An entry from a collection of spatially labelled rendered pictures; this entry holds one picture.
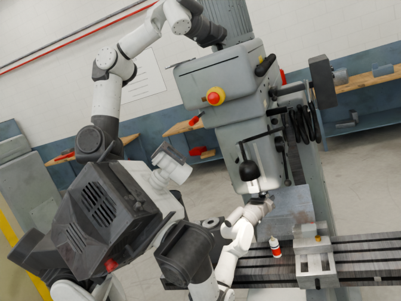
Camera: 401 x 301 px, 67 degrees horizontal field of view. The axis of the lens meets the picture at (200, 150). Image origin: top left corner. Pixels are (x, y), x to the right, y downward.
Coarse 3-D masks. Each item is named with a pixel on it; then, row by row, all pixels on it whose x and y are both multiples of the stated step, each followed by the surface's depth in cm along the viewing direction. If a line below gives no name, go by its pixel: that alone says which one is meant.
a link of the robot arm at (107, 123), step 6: (96, 120) 96; (102, 120) 95; (108, 120) 96; (114, 120) 97; (102, 126) 95; (108, 126) 96; (114, 126) 97; (108, 132) 95; (114, 132) 97; (108, 138) 93; (114, 138) 97; (108, 144) 93; (120, 144) 101; (114, 150) 97
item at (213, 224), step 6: (222, 216) 154; (192, 222) 156; (198, 222) 154; (204, 222) 152; (210, 222) 152; (216, 222) 148; (222, 222) 149; (210, 228) 146; (216, 228) 146; (216, 234) 145; (216, 240) 146; (222, 240) 146; (228, 240) 150; (216, 246) 148; (222, 246) 147; (210, 252) 149; (216, 252) 149; (210, 258) 151; (216, 258) 150
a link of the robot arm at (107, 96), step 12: (108, 48) 96; (96, 60) 97; (108, 60) 95; (96, 72) 98; (96, 84) 98; (108, 84) 97; (120, 84) 101; (96, 96) 97; (108, 96) 97; (120, 96) 101; (96, 108) 97; (108, 108) 96; (120, 108) 102
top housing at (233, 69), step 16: (240, 48) 91; (256, 48) 109; (192, 64) 97; (208, 64) 95; (224, 64) 94; (240, 64) 92; (256, 64) 103; (176, 80) 101; (192, 80) 99; (208, 80) 97; (224, 80) 96; (240, 80) 94; (256, 80) 96; (192, 96) 101; (240, 96) 97
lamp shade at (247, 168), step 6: (246, 162) 105; (252, 162) 105; (240, 168) 105; (246, 168) 103; (252, 168) 103; (258, 168) 105; (240, 174) 105; (246, 174) 103; (252, 174) 103; (258, 174) 105; (246, 180) 104
